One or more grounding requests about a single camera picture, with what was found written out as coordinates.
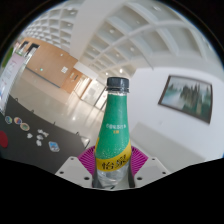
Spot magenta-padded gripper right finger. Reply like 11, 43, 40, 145
128, 145, 171, 190

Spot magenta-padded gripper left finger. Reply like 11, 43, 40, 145
54, 145, 98, 189

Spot green yellow label drink bottle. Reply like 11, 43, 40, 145
94, 76, 132, 190

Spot blue white rectangular card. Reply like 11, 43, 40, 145
48, 141, 61, 153

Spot flat round red coaster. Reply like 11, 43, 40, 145
0, 130, 9, 150

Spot dark framed landscape painting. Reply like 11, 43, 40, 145
157, 75, 214, 125

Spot recessed ceiling lights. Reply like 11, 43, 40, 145
63, 4, 163, 78

